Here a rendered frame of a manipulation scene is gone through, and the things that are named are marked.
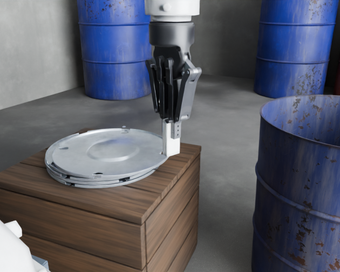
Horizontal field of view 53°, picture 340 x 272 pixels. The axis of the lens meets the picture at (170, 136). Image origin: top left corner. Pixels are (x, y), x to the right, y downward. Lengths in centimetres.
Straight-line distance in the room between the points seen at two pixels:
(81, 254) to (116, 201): 16
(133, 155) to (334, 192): 44
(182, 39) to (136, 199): 34
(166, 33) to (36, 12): 246
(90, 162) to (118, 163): 6
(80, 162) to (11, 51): 206
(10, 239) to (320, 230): 62
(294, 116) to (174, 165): 41
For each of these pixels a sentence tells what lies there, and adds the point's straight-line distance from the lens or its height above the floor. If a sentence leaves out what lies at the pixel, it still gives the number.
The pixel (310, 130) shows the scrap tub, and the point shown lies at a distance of 111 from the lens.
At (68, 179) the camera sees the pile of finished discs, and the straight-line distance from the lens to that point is 79.
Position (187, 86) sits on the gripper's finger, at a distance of 55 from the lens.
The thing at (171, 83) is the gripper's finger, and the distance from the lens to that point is 57.
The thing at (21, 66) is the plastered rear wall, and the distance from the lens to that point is 287.
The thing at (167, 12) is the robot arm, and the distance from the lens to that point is 54.
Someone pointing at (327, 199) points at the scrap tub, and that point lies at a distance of 76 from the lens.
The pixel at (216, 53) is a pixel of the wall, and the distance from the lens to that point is 372.
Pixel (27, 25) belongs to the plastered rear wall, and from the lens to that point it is 291.
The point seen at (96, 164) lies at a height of 39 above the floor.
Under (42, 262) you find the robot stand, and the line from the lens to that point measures 45.
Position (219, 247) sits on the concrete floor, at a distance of 115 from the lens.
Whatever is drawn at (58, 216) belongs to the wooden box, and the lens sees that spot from 79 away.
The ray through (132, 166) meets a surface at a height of 39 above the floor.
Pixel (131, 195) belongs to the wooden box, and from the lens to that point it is 73.
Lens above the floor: 73
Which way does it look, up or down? 21 degrees down
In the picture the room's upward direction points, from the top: straight up
